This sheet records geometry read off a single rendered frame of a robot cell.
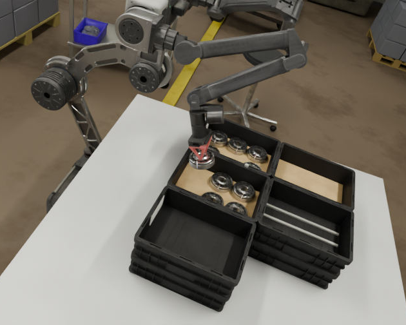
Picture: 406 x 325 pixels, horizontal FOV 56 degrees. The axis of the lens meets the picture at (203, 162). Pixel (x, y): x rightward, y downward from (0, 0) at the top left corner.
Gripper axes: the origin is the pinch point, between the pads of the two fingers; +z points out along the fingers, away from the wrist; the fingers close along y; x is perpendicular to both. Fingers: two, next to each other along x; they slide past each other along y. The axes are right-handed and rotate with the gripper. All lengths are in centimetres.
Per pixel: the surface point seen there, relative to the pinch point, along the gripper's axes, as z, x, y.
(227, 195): 27.6, -6.2, 7.9
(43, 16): 1, 244, 204
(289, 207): 38, -33, 17
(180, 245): 24.7, 2.3, -27.3
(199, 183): 22.7, 6.8, 8.0
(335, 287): 61, -57, -5
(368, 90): 143, -81, 369
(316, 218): 43, -45, 18
